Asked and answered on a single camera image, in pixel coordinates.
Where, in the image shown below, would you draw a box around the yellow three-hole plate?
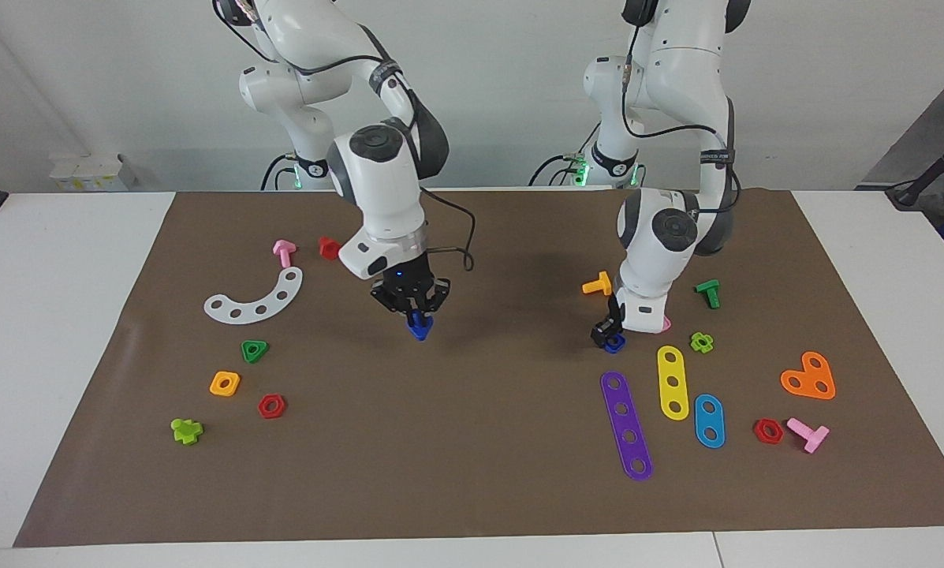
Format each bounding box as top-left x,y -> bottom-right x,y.
657,345 -> 691,421

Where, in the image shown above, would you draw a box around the purple four-hole plate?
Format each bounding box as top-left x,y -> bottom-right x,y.
600,371 -> 654,482

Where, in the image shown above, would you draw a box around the white curved five-hole plate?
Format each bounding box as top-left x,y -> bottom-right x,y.
203,267 -> 304,325

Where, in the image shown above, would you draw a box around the blue two-hole plate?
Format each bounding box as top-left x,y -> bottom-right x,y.
693,394 -> 726,450

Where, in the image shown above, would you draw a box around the brown table mat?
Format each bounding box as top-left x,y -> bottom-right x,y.
13,188 -> 944,549

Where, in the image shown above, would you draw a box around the orange heart-shaped plate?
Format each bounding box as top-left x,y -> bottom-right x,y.
780,351 -> 837,401

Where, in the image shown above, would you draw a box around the white and yellow box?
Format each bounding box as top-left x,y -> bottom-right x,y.
50,152 -> 137,192

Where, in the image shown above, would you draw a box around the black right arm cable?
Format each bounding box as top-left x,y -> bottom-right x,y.
213,0 -> 476,273

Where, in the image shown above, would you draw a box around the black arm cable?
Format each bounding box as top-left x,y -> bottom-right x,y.
213,0 -> 476,273
620,0 -> 744,215

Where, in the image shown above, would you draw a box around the black left arm base cables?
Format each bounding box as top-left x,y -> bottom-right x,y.
528,151 -> 591,189

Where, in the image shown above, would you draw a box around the black arm base cables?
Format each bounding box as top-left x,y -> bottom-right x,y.
528,151 -> 591,189
260,150 -> 295,192

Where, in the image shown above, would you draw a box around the black right arm base cables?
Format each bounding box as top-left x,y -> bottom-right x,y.
260,150 -> 295,192

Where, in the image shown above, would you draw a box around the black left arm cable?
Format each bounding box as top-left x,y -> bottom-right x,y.
620,0 -> 744,215

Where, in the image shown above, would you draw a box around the black stand with cable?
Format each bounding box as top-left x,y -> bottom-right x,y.
886,142 -> 944,210

